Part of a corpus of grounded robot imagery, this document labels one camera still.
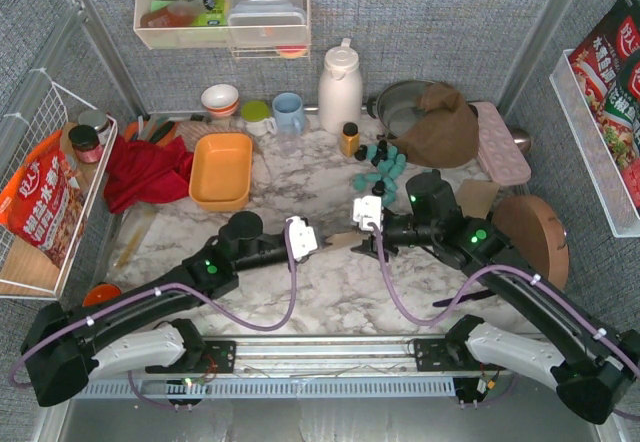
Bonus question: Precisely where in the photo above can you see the orange snack bag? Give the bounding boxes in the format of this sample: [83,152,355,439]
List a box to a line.
[1,130,84,268]

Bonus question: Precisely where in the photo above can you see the black coffee capsule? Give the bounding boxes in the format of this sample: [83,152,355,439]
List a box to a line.
[371,180,386,197]

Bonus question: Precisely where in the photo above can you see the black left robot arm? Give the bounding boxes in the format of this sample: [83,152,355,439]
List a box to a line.
[16,211,325,407]

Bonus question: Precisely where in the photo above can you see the white side wall rack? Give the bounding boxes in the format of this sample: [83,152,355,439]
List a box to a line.
[549,49,639,238]

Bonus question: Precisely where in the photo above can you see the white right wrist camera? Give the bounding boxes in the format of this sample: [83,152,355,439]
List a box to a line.
[351,195,383,232]

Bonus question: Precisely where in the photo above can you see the round wooden board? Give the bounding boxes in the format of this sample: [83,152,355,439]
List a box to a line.
[492,195,569,291]

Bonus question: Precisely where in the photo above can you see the cream wall rack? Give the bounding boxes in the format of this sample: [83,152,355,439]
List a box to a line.
[133,0,311,59]

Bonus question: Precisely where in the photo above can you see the clear plastic food containers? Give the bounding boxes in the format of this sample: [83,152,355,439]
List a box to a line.
[226,0,307,47]

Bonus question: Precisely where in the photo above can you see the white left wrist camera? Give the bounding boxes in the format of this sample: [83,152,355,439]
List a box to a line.
[285,216,319,262]

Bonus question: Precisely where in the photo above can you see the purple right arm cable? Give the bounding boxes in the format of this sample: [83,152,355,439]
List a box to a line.
[367,219,640,421]

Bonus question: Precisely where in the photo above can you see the white thermos jug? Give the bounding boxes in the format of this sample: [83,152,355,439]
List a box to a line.
[318,38,363,134]

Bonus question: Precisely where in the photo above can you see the red jam jar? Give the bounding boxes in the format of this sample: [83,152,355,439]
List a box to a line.
[68,125,103,164]

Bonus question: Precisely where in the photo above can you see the pink ice cube tray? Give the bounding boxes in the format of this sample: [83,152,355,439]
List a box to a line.
[472,102,531,187]

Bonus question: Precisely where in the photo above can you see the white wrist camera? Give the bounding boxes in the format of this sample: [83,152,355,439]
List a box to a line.
[351,195,383,232]
[285,216,319,262]

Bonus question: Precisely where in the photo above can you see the white orange striped bowl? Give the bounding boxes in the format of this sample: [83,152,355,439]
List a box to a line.
[201,84,239,117]

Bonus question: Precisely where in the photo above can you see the green capsule number 3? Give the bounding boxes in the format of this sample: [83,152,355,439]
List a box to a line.
[382,185,397,207]

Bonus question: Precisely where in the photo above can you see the blue mug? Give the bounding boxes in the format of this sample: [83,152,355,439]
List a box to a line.
[272,92,307,135]

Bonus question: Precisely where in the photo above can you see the red noodle package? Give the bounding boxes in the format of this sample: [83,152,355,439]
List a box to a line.
[568,0,639,206]

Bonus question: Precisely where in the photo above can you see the orange plastic storage basket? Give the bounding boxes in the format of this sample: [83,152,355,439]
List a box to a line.
[189,132,253,212]

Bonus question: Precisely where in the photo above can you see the brown cloth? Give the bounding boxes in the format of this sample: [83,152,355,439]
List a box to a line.
[392,82,479,169]

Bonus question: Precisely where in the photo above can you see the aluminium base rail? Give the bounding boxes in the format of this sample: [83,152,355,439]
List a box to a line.
[54,334,601,376]

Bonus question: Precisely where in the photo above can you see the yellow bottle black cap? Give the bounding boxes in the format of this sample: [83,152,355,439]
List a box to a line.
[339,122,360,157]

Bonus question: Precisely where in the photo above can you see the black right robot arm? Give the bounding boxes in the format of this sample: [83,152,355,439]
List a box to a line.
[351,170,639,425]

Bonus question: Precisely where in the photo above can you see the brown cardboard sheet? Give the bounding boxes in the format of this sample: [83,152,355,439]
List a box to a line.
[326,231,367,250]

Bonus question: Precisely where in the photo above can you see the orange round lid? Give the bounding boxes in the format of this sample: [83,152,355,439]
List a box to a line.
[82,283,122,307]

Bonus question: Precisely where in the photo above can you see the steel pot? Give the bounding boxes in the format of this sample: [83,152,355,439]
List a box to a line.
[366,80,432,138]

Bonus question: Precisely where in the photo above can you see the white wire wall basket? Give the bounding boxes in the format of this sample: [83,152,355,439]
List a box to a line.
[0,68,119,301]

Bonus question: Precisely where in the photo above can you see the green capsule front left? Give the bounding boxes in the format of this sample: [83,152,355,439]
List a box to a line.
[353,174,368,192]

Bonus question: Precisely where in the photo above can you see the red cloth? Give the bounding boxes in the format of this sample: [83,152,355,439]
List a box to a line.
[103,135,194,214]

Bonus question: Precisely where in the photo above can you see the green lidded cup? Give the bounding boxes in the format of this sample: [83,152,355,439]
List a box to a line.
[241,100,277,137]

